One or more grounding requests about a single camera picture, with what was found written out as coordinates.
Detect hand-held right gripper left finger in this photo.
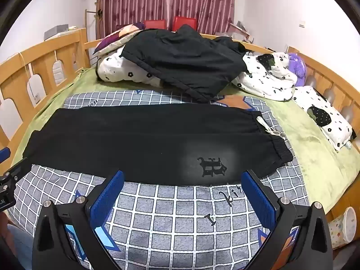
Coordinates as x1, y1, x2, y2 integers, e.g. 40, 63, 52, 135
32, 170, 126, 270

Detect black jacket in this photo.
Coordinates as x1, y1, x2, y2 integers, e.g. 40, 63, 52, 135
121, 25, 254, 103

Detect black pants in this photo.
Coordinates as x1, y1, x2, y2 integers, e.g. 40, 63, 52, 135
22, 104, 294, 187

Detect red box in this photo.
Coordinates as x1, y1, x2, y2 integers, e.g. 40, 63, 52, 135
143, 20, 166, 30
172, 16, 197, 33

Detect purple patterned pillow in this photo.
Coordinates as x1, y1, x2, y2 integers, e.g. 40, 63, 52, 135
93, 22, 147, 55

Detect cardboard clutter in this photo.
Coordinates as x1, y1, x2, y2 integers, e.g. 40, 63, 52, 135
228, 21, 255, 44

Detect purple plush toy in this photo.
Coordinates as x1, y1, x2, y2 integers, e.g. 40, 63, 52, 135
287, 52, 307, 88

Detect white floral quilt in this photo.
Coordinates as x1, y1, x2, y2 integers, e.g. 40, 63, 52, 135
96, 46, 299, 102

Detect pink striped curtain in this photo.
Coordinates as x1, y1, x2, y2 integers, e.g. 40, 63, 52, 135
100, 0, 235, 34

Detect wooden bed frame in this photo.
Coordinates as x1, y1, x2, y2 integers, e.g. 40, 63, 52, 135
0, 28, 360, 231

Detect white strawberry print pillow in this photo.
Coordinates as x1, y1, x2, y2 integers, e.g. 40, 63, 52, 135
291, 86, 353, 152

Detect grey checked blanket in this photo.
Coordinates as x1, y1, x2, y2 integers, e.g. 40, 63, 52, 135
7, 90, 310, 270

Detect star print wastebasket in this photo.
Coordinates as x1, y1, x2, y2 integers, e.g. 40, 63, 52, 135
328, 207, 358, 249

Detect grey box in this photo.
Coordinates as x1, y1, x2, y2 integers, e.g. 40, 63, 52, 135
44, 24, 69, 40

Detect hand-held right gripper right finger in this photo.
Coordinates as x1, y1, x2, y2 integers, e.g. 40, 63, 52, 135
241, 169, 338, 270

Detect wooden coat rack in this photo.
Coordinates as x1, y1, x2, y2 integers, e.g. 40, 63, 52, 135
84, 0, 103, 68

